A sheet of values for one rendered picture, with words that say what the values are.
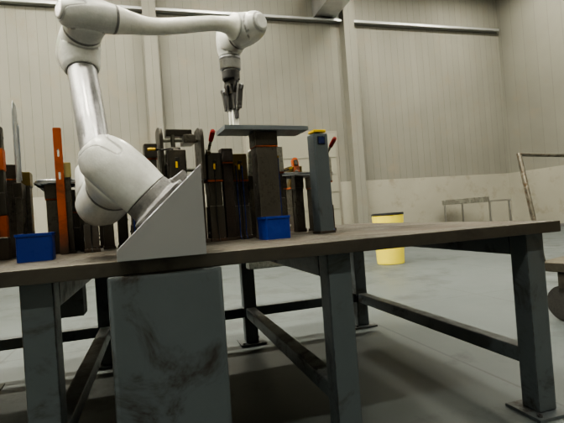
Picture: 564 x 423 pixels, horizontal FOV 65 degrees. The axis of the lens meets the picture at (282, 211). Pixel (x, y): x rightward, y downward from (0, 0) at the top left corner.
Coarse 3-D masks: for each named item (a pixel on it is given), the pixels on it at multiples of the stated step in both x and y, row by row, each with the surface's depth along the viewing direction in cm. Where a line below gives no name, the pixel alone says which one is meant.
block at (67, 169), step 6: (66, 162) 176; (66, 168) 175; (66, 174) 175; (66, 180) 175; (66, 186) 175; (66, 192) 175; (66, 198) 175; (66, 204) 175; (66, 210) 175; (72, 210) 178; (72, 216) 176; (72, 222) 176; (72, 228) 176; (72, 234) 176; (72, 240) 175; (72, 246) 175; (72, 252) 175
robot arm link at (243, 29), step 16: (128, 16) 154; (144, 16) 160; (192, 16) 163; (208, 16) 162; (224, 16) 165; (240, 16) 165; (256, 16) 164; (128, 32) 157; (144, 32) 160; (160, 32) 162; (176, 32) 163; (192, 32) 164; (224, 32) 166; (240, 32) 166; (256, 32) 166; (240, 48) 178
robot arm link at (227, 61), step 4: (220, 56) 182; (224, 56) 180; (228, 56) 180; (232, 56) 180; (236, 56) 181; (220, 60) 182; (224, 60) 180; (228, 60) 180; (232, 60) 180; (236, 60) 181; (240, 60) 184; (220, 64) 182; (224, 64) 180; (228, 64) 180; (232, 64) 180; (236, 64) 181; (240, 64) 183; (220, 68) 182; (224, 68) 181; (228, 68) 181; (232, 68) 181; (236, 68) 182; (240, 68) 183
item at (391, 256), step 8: (376, 216) 626; (384, 216) 618; (392, 216) 616; (400, 216) 622; (392, 248) 618; (400, 248) 621; (384, 256) 622; (392, 256) 618; (400, 256) 621; (384, 264) 624
